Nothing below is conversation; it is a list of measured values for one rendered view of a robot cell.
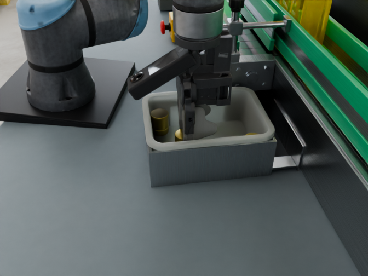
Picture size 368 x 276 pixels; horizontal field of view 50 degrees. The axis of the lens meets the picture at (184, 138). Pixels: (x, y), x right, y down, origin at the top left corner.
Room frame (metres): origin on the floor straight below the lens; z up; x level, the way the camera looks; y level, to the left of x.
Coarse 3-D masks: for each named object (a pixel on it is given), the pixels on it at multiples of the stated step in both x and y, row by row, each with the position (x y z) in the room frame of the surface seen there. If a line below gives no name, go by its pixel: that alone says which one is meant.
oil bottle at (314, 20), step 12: (300, 0) 0.74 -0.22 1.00; (312, 0) 0.72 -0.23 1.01; (324, 0) 0.72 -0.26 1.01; (300, 12) 0.73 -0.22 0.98; (312, 12) 0.72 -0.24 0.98; (324, 12) 0.73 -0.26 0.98; (300, 24) 0.72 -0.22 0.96; (312, 24) 0.72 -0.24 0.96; (324, 24) 0.73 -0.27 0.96; (312, 36) 0.72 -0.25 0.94
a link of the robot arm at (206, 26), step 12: (180, 12) 0.55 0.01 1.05; (216, 12) 0.55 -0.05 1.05; (180, 24) 0.55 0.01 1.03; (192, 24) 0.54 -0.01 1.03; (204, 24) 0.54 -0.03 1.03; (216, 24) 0.55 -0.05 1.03; (180, 36) 0.56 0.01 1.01; (192, 36) 0.54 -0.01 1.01; (204, 36) 0.54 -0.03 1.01; (216, 36) 0.56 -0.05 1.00
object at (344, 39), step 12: (336, 24) 0.71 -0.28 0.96; (324, 36) 0.75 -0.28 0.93; (336, 36) 0.70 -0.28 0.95; (348, 36) 0.66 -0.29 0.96; (336, 48) 0.70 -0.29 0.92; (348, 48) 0.65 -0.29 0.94; (360, 48) 0.62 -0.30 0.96; (348, 60) 0.65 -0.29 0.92; (360, 60) 0.61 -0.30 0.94; (360, 72) 0.61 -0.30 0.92
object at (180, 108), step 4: (180, 104) 0.59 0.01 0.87; (180, 108) 0.59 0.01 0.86; (204, 108) 0.61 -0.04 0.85; (208, 108) 0.61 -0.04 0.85; (180, 112) 0.59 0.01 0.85; (208, 112) 0.61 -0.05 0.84; (180, 116) 0.59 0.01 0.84; (180, 120) 0.59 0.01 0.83; (180, 124) 0.59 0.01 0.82; (180, 128) 0.59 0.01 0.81
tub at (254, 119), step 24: (168, 96) 0.67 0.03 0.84; (240, 96) 0.69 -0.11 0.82; (144, 120) 0.58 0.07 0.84; (168, 120) 0.66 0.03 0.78; (216, 120) 0.68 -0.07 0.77; (240, 120) 0.68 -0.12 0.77; (264, 120) 0.58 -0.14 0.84; (168, 144) 0.51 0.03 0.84; (192, 144) 0.51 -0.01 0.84; (216, 144) 0.52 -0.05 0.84
